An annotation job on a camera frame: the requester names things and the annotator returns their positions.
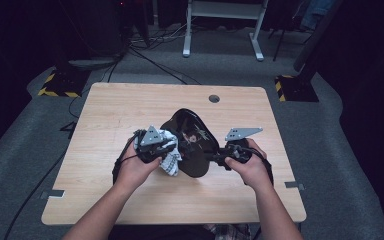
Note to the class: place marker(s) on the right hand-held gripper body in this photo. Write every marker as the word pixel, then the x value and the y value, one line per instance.
pixel 240 150

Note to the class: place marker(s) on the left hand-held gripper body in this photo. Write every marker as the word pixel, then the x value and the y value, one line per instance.
pixel 151 146

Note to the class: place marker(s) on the white checked cloth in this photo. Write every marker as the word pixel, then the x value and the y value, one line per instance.
pixel 171 160

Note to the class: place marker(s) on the black floral lacquer plate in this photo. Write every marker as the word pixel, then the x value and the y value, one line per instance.
pixel 193 160

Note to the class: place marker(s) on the person's right hand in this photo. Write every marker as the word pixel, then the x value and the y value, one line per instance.
pixel 251 170

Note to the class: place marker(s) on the person's left hand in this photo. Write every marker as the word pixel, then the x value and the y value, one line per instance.
pixel 133 173

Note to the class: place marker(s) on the person's plaid trousers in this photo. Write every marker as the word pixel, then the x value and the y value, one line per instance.
pixel 230 231

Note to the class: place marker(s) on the black yellow striped base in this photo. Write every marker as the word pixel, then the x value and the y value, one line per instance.
pixel 63 86
pixel 296 88

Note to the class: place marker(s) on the person's black shirt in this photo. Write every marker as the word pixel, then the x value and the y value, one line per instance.
pixel 163 235

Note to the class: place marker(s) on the black tripod stand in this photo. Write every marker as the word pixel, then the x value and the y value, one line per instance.
pixel 281 40

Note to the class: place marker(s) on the black cabinet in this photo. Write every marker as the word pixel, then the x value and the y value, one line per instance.
pixel 96 30

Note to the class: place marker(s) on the dark slanted pole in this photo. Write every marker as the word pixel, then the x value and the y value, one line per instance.
pixel 316 36

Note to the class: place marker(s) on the blue fabric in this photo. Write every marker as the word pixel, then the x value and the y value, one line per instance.
pixel 316 13

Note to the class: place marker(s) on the white desk frame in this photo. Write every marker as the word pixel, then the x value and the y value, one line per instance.
pixel 225 10

